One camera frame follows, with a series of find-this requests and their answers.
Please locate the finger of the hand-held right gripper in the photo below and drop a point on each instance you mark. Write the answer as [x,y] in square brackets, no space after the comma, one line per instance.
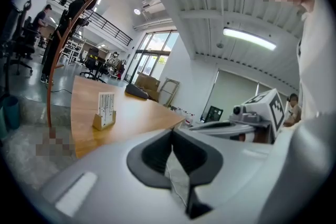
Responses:
[218,127]

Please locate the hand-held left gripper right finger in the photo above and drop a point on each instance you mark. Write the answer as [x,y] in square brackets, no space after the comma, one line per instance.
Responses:
[231,165]

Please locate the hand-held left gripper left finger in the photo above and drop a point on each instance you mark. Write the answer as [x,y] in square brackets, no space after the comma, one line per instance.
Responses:
[110,181]

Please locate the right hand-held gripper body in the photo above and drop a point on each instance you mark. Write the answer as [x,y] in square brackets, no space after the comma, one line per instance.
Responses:
[265,110]

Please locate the wooden card stand with cards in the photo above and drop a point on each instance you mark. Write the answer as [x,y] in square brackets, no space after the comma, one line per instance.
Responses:
[105,112]

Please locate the person's right hand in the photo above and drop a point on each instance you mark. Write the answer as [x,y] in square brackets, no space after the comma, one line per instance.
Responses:
[260,137]

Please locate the black monitor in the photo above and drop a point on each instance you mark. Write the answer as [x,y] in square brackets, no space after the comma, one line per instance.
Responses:
[214,114]

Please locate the grey roller blind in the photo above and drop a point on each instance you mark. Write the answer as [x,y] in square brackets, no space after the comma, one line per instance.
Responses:
[233,94]

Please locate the long ceiling tube light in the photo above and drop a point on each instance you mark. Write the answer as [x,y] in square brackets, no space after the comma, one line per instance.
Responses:
[249,38]

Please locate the stack of cardboard boxes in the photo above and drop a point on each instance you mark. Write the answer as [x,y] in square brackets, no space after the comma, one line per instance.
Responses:
[148,85]

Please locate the black flat desk device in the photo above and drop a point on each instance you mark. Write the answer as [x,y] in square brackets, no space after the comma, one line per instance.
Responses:
[136,91]

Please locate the glass entrance doors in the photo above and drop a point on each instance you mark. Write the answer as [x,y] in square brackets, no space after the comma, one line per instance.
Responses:
[149,56]

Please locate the black wheeled office chair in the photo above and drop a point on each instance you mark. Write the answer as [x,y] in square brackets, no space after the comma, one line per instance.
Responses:
[93,66]

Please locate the teal waste bin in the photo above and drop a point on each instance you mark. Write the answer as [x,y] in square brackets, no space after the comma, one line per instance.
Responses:
[11,111]

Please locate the ceiling air conditioner unit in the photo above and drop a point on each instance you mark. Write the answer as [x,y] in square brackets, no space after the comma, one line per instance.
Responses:
[151,4]

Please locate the round ceiling light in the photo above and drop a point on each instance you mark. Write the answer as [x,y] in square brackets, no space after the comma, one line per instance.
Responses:
[137,11]

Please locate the curved wooden coat rack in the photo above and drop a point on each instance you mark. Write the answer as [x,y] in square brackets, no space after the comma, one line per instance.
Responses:
[68,42]

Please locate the black mezzanine railing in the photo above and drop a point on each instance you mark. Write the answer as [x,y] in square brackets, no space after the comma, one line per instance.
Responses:
[105,25]

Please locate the folded metal frame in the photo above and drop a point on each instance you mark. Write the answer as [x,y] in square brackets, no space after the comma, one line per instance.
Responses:
[169,91]

